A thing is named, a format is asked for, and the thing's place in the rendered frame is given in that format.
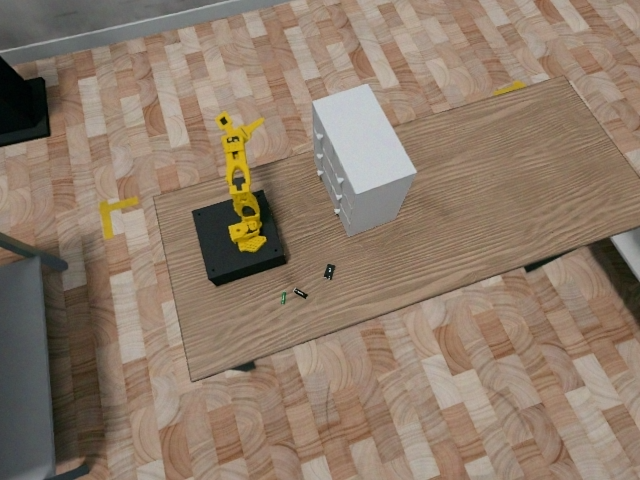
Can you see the white chest of drawers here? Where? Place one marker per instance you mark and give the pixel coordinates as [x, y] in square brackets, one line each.
[371, 154]

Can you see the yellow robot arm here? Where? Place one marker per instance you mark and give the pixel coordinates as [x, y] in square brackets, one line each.
[242, 198]

